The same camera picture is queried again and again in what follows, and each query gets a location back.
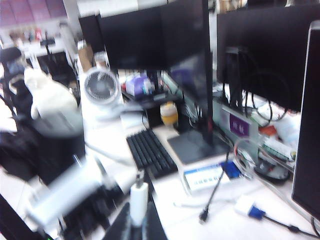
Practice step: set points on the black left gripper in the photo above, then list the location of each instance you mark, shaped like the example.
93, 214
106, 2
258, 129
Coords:
95, 215

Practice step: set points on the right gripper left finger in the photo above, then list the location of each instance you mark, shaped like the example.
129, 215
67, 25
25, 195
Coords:
120, 227

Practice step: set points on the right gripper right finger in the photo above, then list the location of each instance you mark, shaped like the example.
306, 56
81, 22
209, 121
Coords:
153, 225

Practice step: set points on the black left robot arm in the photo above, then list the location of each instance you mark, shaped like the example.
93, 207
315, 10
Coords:
15, 225

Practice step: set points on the white blue medicine box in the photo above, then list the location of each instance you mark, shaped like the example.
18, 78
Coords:
200, 180

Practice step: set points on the black keyboard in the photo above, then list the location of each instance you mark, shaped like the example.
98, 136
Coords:
150, 152

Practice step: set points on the white VGA adapter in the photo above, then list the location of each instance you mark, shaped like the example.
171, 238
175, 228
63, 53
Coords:
242, 203

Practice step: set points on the black desk shelf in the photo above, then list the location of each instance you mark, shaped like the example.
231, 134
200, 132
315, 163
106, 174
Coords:
155, 110

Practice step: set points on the white plush toy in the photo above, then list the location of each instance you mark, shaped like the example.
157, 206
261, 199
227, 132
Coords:
52, 97

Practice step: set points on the black computer mouse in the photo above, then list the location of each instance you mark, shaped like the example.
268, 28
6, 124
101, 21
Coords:
270, 170

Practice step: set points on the white desk fan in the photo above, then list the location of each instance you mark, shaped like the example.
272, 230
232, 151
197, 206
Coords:
101, 86

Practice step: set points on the purple acrylic nameplate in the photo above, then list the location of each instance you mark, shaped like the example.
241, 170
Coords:
238, 125

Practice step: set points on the purple white tissue box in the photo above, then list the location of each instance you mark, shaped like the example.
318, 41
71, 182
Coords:
137, 86

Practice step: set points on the green white box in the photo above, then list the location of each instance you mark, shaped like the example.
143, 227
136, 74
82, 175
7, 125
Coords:
277, 148

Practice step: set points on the white tube blue print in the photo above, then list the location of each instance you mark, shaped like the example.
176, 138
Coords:
287, 132

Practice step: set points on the wide black monitor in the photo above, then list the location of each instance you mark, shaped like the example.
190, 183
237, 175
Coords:
140, 37

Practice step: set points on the black AOC monitor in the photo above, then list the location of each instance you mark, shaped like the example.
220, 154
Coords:
307, 125

